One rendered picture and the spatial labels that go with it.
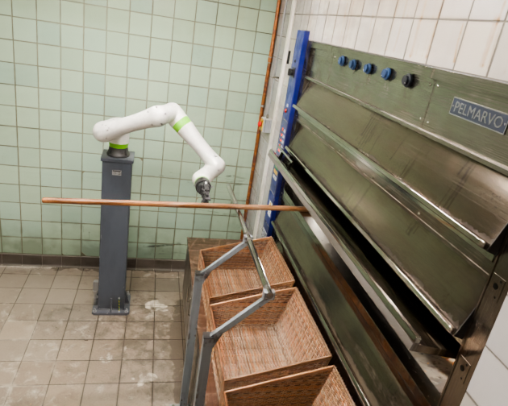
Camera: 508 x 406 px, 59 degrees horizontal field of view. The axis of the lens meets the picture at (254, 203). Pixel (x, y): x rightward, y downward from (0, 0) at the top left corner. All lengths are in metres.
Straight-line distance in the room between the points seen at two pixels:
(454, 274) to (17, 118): 3.18
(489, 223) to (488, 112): 0.30
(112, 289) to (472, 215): 2.71
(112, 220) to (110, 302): 0.66
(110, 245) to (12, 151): 1.09
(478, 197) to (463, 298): 0.28
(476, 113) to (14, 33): 3.06
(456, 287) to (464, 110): 0.51
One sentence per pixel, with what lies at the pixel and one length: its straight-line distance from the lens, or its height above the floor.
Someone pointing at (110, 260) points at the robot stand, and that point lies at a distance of 3.38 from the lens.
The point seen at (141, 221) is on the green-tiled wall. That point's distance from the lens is 3.93.
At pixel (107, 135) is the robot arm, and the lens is 2.90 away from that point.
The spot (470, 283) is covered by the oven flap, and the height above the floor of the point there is 1.58.
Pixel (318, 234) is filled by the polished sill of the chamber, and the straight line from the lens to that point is 2.38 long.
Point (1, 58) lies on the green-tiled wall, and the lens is 3.74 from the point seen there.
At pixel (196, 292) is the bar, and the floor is 0.85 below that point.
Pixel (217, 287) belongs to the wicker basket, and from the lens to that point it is 2.88.
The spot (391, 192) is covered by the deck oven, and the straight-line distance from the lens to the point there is 1.72.
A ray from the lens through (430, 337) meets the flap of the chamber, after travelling 1.41.
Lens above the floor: 2.14
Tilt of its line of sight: 21 degrees down
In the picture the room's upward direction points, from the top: 9 degrees clockwise
